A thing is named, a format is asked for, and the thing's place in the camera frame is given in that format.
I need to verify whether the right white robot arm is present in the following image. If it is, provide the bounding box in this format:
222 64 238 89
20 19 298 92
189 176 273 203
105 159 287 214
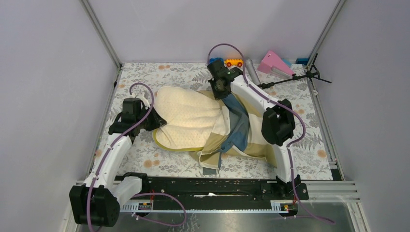
207 59 297 199

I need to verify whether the black small tripod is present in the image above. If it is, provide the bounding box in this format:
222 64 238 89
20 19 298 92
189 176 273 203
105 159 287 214
257 53 332 89

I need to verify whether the aluminium rail front frame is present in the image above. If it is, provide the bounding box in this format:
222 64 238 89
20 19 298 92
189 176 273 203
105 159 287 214
304 181 360 203

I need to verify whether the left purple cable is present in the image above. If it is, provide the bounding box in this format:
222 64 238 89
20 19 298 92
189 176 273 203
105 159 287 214
86 82 187 232

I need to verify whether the right aluminium frame post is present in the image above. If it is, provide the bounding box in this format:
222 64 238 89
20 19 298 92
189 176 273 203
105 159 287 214
307 0 346 67

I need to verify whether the orange toy car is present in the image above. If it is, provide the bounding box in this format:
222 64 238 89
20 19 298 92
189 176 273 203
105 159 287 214
224 59 243 67

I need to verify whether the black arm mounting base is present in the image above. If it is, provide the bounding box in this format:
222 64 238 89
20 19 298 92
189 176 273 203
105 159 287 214
115 172 309 209

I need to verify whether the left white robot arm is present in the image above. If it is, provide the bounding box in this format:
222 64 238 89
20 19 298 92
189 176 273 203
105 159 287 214
69 97 167 227

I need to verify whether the blue block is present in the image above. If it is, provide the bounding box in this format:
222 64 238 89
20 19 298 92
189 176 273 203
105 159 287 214
295 58 309 66

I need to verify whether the aluminium frame post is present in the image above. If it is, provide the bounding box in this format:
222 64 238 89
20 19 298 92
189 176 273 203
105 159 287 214
79 0 122 70
307 0 346 67

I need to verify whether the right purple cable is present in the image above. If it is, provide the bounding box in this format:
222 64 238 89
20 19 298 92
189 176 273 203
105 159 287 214
207 43 336 225

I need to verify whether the floral patterned table cloth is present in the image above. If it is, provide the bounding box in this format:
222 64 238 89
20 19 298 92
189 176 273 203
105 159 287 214
106 63 333 180

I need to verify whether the pink wedge block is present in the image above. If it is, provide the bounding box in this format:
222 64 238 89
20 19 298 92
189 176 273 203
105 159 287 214
257 50 294 80

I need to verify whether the plaid blue beige pillowcase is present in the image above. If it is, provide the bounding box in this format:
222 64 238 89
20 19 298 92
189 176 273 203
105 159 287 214
188 90 279 174

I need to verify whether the white textured pillow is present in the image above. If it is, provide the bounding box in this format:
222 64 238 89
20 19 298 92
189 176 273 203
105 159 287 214
153 87 222 151

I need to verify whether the grey slotted cable duct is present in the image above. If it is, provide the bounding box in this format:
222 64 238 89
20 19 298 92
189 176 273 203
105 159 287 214
120 201 290 214

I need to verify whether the blue toy car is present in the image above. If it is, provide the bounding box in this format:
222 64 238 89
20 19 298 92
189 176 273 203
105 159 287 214
208 57 224 64

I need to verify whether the grey microphone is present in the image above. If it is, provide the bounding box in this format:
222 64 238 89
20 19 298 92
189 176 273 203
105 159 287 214
245 59 261 86

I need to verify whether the purple cable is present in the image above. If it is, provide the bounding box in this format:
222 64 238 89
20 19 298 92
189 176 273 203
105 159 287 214
86 82 187 232
207 43 336 225

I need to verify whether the left aluminium frame post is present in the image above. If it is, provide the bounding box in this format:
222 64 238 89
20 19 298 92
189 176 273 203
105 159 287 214
79 0 122 70

